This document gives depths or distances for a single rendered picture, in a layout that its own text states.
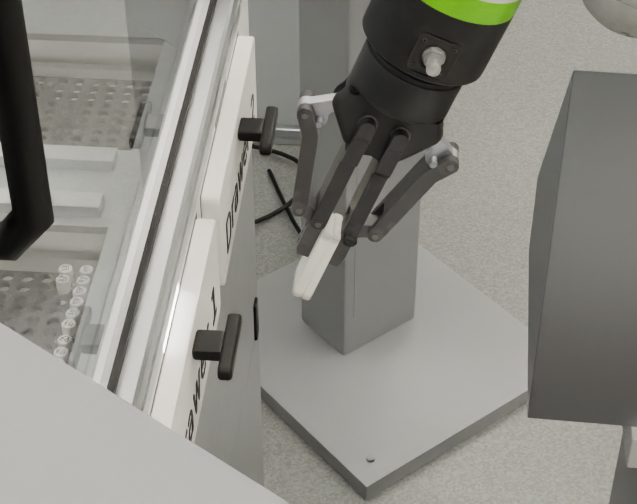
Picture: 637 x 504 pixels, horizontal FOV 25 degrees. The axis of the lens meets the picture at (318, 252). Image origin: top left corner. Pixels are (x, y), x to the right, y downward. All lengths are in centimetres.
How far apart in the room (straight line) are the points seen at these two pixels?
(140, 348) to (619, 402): 47
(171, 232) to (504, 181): 177
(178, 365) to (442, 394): 128
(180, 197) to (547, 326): 34
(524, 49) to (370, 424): 125
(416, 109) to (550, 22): 245
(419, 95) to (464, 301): 160
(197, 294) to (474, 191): 170
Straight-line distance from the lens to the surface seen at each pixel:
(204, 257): 127
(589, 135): 117
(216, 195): 134
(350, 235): 111
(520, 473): 235
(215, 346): 121
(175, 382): 116
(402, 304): 249
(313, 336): 249
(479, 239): 277
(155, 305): 114
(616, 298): 127
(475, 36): 98
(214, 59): 142
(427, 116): 102
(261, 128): 146
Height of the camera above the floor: 174
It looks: 40 degrees down
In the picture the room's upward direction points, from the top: straight up
